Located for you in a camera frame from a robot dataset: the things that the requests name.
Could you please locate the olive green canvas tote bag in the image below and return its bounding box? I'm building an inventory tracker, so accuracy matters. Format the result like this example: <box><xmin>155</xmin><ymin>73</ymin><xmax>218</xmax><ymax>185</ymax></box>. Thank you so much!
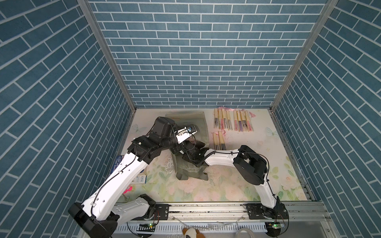
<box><xmin>165</xmin><ymin>111</ymin><xmax>210</xmax><ymax>180</ymax></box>

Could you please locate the second-row bamboo folding fan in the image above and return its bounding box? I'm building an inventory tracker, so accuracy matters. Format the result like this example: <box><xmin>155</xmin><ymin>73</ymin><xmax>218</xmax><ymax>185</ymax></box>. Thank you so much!
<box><xmin>218</xmin><ymin>131</ymin><xmax>227</xmax><ymax>150</ymax></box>

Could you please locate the black patterned bamboo folding fan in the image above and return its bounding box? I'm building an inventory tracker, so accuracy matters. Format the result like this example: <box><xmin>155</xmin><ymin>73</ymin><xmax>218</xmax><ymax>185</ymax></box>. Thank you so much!
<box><xmin>213</xmin><ymin>108</ymin><xmax>219</xmax><ymax>129</ymax></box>

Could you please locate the brown folding fan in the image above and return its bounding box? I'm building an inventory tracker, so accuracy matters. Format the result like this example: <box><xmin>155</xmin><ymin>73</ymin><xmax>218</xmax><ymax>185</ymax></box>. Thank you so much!
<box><xmin>221</xmin><ymin>109</ymin><xmax>228</xmax><ymax>130</ymax></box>

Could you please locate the pink folding fan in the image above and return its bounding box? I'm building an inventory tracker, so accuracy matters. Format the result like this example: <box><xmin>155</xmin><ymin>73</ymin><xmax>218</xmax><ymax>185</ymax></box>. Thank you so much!
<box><xmin>217</xmin><ymin>108</ymin><xmax>224</xmax><ymax>130</ymax></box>

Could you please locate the white red-flecked fan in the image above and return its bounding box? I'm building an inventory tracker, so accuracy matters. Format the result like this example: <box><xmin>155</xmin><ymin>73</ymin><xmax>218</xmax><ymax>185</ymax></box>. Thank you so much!
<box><xmin>241</xmin><ymin>110</ymin><xmax>249</xmax><ymax>131</ymax></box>

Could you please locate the purple folding fan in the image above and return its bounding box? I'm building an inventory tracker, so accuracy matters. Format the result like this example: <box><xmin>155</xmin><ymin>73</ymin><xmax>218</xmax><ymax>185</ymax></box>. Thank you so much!
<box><xmin>237</xmin><ymin>111</ymin><xmax>243</xmax><ymax>132</ymax></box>

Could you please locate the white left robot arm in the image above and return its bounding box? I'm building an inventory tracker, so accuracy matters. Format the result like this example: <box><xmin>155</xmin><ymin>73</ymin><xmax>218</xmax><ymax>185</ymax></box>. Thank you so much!
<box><xmin>68</xmin><ymin>117</ymin><xmax>178</xmax><ymax>238</ymax></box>

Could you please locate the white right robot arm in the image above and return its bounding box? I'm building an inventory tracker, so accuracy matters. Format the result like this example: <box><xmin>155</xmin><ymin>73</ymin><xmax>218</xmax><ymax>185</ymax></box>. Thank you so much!
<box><xmin>179</xmin><ymin>141</ymin><xmax>280</xmax><ymax>210</ymax></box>

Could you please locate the blue illustrated book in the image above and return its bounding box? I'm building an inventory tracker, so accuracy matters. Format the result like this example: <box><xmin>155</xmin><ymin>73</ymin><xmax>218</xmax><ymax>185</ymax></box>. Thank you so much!
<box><xmin>110</xmin><ymin>155</ymin><xmax>124</xmax><ymax>174</ymax></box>

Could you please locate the white blue small box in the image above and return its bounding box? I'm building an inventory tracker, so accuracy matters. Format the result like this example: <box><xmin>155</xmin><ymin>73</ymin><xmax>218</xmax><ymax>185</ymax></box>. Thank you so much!
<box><xmin>131</xmin><ymin>175</ymin><xmax>147</xmax><ymax>184</ymax></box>

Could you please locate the brown plush toy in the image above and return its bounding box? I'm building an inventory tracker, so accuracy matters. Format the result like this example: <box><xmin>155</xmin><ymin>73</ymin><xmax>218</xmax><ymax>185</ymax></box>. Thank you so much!
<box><xmin>182</xmin><ymin>228</ymin><xmax>205</xmax><ymax>238</ymax></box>

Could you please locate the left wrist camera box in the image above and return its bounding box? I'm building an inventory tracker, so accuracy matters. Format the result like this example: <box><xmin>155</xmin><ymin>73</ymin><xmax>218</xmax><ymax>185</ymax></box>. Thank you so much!
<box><xmin>176</xmin><ymin>125</ymin><xmax>197</xmax><ymax>144</ymax></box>

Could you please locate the pink keychain toy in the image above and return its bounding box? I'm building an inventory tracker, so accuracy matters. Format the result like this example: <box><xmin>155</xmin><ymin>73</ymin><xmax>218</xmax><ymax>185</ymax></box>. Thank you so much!
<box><xmin>123</xmin><ymin>185</ymin><xmax>134</xmax><ymax>194</ymax></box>

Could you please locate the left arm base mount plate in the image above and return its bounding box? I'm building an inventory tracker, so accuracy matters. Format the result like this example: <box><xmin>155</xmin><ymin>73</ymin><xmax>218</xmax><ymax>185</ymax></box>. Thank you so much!
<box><xmin>133</xmin><ymin>204</ymin><xmax>170</xmax><ymax>221</ymax></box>

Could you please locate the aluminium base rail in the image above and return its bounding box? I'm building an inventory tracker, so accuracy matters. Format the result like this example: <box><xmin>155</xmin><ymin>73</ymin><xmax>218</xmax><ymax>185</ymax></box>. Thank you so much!
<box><xmin>78</xmin><ymin>201</ymin><xmax>340</xmax><ymax>238</ymax></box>

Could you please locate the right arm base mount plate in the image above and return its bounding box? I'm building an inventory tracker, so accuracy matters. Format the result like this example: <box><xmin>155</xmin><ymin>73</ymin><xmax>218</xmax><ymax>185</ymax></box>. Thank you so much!
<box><xmin>244</xmin><ymin>203</ymin><xmax>289</xmax><ymax>220</ymax></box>

